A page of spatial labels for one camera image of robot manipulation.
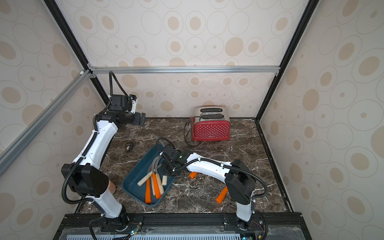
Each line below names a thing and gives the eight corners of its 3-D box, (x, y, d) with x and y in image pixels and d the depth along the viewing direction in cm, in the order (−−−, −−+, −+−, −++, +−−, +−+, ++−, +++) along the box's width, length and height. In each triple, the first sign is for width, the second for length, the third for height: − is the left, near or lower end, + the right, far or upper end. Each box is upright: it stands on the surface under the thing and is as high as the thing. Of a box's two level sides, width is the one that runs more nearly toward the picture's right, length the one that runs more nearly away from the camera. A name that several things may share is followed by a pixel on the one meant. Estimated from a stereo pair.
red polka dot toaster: (191, 142, 108) (190, 124, 94) (191, 124, 120) (191, 105, 105) (226, 142, 108) (231, 124, 94) (223, 124, 120) (227, 105, 105)
